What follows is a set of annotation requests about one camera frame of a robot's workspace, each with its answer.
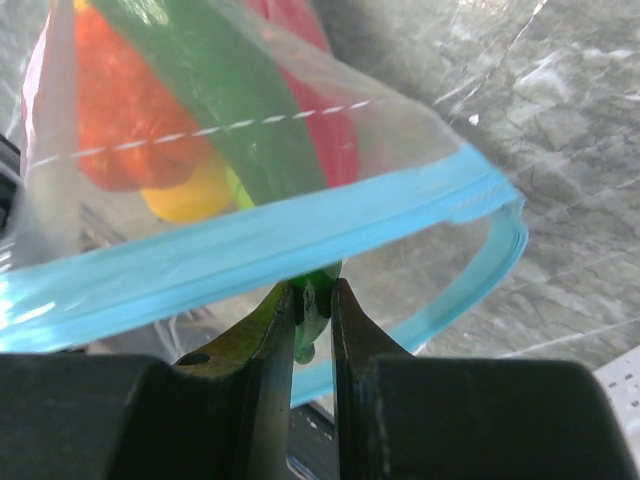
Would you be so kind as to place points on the green chili pepper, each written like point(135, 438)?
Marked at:
point(239, 100)

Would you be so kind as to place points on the white plastic basket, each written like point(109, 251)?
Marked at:
point(620, 380)

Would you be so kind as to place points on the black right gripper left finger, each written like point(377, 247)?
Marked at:
point(220, 412)

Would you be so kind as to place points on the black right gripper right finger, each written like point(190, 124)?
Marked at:
point(399, 416)

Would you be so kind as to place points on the clear zip top bag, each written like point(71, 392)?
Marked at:
point(496, 210)

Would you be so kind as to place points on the green cabbage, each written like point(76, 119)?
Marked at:
point(240, 197)

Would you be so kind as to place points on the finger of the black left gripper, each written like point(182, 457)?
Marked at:
point(11, 181)

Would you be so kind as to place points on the red chili pepper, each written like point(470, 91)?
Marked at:
point(332, 133)

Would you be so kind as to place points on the yellow apple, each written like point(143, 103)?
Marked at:
point(203, 195)

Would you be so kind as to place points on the orange tangerine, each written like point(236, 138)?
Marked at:
point(133, 132)

